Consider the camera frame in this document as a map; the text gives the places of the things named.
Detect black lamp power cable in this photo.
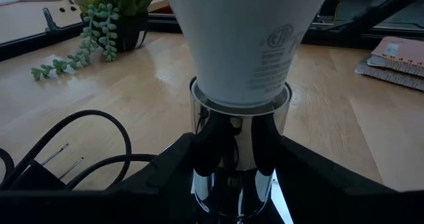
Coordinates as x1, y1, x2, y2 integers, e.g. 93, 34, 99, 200
0, 109, 159, 191

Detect black frame clamp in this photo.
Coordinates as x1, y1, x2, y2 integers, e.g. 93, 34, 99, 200
42, 7, 62, 32

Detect pink spiral notebook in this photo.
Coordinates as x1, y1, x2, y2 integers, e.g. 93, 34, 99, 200
366, 35, 424, 78

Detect chrome table lamp base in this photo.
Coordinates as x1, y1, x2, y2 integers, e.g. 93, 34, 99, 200
189, 76, 293, 224

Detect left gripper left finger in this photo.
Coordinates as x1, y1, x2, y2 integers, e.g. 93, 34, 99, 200
0, 133, 197, 224

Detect potted succulent plant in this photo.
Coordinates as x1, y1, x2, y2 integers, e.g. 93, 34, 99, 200
30, 0, 160, 82

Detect black aluminium table frame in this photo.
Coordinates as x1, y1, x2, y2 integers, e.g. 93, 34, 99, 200
0, 13, 424, 63

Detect white pear-shaped lightbulb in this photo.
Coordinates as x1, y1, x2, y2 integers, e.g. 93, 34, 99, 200
158, 0, 335, 108

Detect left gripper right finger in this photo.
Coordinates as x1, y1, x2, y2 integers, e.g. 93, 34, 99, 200
275, 136, 424, 224

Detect light wooden desk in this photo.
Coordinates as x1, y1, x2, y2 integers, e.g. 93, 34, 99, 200
0, 0, 170, 46

